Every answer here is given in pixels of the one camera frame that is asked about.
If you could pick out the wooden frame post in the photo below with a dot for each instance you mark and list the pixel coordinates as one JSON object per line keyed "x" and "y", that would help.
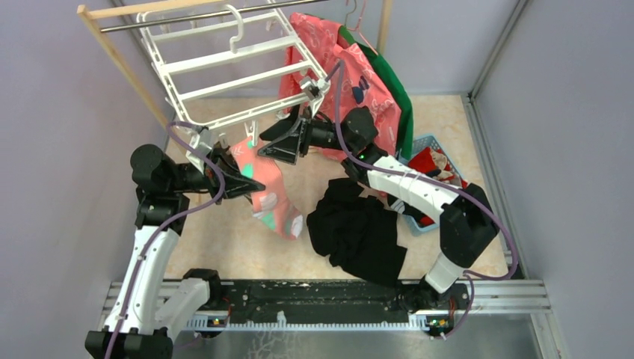
{"x": 90, "y": 19}

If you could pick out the white plastic sock hanger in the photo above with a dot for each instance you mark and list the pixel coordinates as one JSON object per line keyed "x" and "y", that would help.
{"x": 256, "y": 54}

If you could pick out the light blue plastic basket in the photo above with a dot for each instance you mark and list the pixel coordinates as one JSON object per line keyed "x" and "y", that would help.
{"x": 423, "y": 225}

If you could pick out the black cloth pile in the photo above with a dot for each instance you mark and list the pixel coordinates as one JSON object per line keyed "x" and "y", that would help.
{"x": 357, "y": 233}

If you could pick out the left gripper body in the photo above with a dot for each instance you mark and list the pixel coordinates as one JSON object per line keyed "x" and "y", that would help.
{"x": 191, "y": 179}

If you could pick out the pink sock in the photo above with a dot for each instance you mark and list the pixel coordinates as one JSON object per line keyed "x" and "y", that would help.
{"x": 271, "y": 205}

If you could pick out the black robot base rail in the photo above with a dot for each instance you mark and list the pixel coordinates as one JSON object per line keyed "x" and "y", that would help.
{"x": 318, "y": 306}

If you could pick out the green garment on hanger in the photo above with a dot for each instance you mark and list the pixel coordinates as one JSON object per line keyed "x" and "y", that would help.
{"x": 404, "y": 141}

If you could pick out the pink printed shirt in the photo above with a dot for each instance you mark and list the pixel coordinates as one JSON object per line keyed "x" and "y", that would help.
{"x": 330, "y": 42}

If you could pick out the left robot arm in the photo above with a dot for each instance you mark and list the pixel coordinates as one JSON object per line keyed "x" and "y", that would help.
{"x": 153, "y": 248}

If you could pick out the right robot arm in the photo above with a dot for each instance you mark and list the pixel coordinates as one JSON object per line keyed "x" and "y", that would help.
{"x": 467, "y": 224}

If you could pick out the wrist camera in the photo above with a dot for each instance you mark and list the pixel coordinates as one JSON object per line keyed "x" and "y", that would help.
{"x": 315, "y": 92}
{"x": 201, "y": 140}

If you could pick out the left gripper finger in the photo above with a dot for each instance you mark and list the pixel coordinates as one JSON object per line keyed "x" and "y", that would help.
{"x": 222, "y": 157}
{"x": 237, "y": 184}

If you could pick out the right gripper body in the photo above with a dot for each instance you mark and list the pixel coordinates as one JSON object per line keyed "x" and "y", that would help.
{"x": 325, "y": 134}

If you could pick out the beige and red animal sock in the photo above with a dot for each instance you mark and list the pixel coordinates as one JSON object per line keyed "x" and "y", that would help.
{"x": 436, "y": 165}

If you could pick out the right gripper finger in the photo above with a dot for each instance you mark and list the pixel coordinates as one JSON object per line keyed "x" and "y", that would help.
{"x": 284, "y": 125}
{"x": 287, "y": 147}

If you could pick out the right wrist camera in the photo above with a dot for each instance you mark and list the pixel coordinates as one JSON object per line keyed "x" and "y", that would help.
{"x": 315, "y": 92}

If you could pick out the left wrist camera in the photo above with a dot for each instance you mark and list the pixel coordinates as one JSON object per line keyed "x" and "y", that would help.
{"x": 201, "y": 140}

